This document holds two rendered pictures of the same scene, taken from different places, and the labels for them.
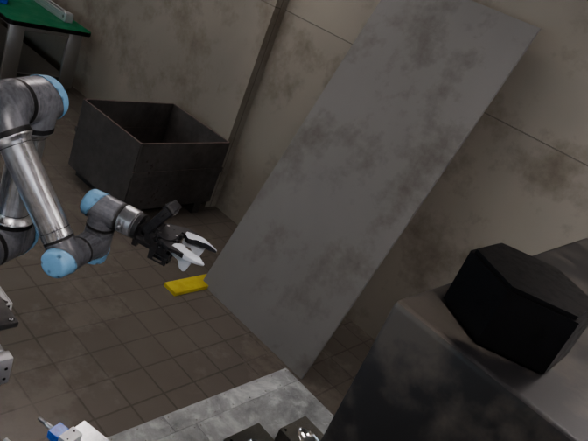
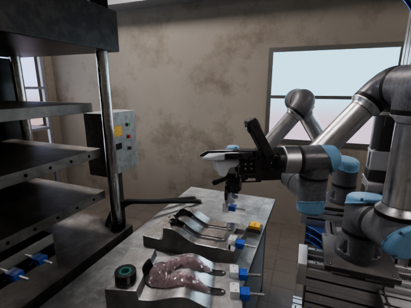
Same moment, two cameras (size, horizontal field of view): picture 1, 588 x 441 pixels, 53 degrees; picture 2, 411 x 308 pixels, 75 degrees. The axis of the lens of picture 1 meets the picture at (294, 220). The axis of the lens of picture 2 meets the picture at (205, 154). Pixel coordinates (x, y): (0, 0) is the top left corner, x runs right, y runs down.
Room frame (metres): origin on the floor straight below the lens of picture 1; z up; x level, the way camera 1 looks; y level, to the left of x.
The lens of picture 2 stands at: (1.97, 0.02, 1.62)
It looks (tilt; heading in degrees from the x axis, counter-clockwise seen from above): 14 degrees down; 167
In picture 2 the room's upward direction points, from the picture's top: straight up
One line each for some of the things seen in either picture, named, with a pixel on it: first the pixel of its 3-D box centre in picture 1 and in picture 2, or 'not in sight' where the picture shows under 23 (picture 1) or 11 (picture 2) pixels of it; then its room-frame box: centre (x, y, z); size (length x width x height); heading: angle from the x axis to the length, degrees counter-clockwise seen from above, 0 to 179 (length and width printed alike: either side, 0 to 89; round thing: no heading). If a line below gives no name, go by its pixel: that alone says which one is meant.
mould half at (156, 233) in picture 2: not in sight; (196, 231); (0.69, 0.26, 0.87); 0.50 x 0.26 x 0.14; 55
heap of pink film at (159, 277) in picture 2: not in sight; (180, 271); (1.03, 0.13, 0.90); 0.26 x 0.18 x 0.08; 72
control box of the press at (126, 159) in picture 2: not in sight; (118, 214); (0.12, -0.19, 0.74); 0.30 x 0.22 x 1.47; 145
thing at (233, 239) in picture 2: not in sight; (241, 244); (0.90, 0.44, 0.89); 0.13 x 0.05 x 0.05; 55
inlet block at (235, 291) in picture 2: (56, 431); (246, 293); (1.16, 0.37, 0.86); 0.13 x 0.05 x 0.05; 72
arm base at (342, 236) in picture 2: not in sight; (358, 241); (1.26, 0.74, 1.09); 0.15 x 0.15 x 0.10
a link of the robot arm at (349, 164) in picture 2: not in sight; (345, 170); (0.84, 1.02, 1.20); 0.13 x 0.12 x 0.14; 166
